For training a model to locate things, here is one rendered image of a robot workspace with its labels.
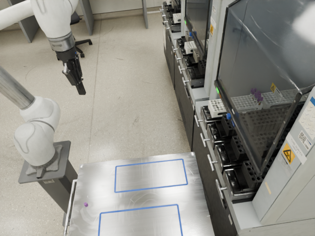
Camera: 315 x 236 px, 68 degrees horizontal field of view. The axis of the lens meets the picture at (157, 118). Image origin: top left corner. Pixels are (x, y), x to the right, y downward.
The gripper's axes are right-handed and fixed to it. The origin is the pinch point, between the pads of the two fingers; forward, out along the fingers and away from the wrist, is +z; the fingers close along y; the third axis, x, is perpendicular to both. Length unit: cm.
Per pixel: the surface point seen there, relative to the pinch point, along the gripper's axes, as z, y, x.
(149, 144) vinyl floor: 119, -58, 12
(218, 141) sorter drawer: 39, -4, 65
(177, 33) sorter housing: 46, -138, 37
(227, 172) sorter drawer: 38, 16, 68
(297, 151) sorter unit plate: -5, 33, 80
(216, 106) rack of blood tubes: 33, -24, 64
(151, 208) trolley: 37, 36, 33
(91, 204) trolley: 37, 37, 6
